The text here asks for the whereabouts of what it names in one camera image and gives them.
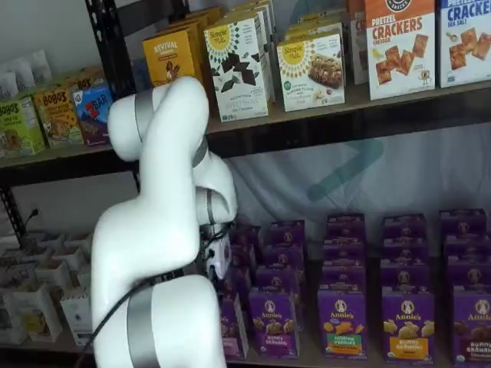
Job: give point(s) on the purple Annie's box violet patch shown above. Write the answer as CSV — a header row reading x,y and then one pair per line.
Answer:
x,y
274,326

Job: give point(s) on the white patterned carton box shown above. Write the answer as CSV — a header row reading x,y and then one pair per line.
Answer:
x,y
53,274
30,310
76,310
74,257

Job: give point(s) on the purple Annie's box pink patch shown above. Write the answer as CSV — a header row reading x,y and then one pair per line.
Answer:
x,y
234,326

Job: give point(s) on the blue Z Bar box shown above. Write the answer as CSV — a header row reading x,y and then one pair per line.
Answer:
x,y
94,117

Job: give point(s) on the orange pretzel crackers box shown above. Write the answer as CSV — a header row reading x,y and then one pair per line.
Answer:
x,y
401,50

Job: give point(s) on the blue pretzel crackers box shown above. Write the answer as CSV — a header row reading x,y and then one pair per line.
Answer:
x,y
466,42

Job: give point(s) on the purple Annie's box green patch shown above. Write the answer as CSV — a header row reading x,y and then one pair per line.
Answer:
x,y
342,326

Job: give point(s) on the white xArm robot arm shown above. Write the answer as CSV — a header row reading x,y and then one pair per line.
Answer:
x,y
153,230

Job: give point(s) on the white paper bag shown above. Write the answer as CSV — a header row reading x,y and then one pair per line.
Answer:
x,y
15,78
38,65

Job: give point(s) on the orange Revival snack box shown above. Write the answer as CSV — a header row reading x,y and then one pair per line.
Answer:
x,y
169,61
193,23

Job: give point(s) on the purple Annie's box yellow bunnies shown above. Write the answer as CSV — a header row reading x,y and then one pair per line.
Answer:
x,y
408,327

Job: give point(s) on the brown red snack box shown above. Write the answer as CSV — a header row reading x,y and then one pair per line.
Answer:
x,y
357,46

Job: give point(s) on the yellow Bobo's snack box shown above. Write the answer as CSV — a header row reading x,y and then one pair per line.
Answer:
x,y
57,119
89,78

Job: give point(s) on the Simple Mills dark thins box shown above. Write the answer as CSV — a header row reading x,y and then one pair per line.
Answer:
x,y
249,14
238,69

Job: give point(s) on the green Bobo's snack box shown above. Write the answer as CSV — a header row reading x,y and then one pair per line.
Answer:
x,y
19,128

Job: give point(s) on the Simple Mills granola bar box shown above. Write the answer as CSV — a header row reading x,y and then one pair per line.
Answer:
x,y
314,28
310,73

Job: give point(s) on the purple Annie's bunny box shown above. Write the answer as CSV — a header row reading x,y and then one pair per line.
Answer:
x,y
404,226
345,227
239,281
344,251
343,274
287,232
470,273
404,248
276,278
284,256
466,247
406,276
462,222

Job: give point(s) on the purple Annie's box chocolate bunnies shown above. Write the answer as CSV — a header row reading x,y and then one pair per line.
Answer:
x,y
473,329

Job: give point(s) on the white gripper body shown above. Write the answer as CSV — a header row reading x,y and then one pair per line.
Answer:
x,y
221,255

